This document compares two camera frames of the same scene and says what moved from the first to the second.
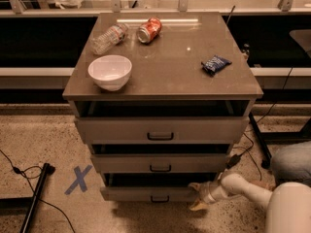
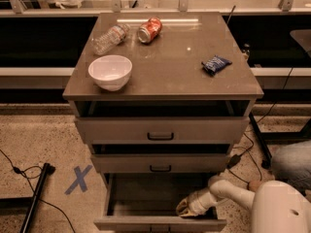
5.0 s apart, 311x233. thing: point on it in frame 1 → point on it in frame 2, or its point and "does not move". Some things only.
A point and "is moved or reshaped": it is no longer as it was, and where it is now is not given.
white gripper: (207, 191) → (196, 201)
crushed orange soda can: (149, 30) does not move
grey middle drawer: (159, 163) does not move
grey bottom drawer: (146, 187) is moved or reshaped
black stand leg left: (47, 170) does not move
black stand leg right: (262, 136) does not move
